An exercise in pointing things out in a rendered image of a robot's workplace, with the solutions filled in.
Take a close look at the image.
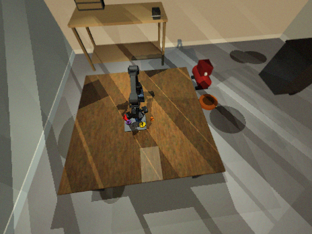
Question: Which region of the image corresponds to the yellow gear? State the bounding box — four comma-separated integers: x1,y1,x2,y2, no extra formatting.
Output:
139,122,146,128

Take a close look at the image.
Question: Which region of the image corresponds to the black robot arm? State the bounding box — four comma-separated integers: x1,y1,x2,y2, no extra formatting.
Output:
128,65,145,120

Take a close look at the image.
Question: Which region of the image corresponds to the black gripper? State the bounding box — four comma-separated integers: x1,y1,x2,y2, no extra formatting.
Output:
126,106,148,120

